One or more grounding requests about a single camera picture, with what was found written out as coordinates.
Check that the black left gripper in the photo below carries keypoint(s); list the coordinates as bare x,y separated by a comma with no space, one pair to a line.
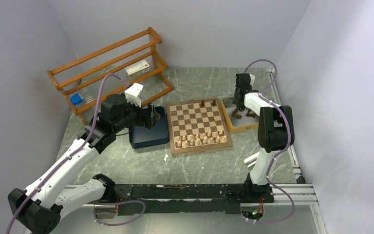
148,121

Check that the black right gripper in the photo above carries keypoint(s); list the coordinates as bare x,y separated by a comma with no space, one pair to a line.
233,100

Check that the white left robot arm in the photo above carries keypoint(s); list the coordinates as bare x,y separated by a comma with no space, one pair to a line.
44,203

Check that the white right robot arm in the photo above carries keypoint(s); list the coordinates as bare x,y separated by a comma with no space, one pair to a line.
275,130

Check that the wooden chess board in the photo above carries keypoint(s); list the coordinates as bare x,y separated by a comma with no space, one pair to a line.
189,117

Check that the light chess pieces row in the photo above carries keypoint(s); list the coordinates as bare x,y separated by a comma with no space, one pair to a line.
215,139

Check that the blue metal tin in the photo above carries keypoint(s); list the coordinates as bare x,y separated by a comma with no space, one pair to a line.
141,137

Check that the white red box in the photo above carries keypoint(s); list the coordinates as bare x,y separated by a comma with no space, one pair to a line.
137,69

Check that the orange wooden rack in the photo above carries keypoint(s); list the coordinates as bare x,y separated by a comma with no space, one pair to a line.
83,75

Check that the blue small object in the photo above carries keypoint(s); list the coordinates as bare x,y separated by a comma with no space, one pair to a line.
76,99

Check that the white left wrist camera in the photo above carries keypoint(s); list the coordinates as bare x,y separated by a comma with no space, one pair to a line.
133,94

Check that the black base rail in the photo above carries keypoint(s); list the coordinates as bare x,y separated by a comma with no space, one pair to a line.
190,198

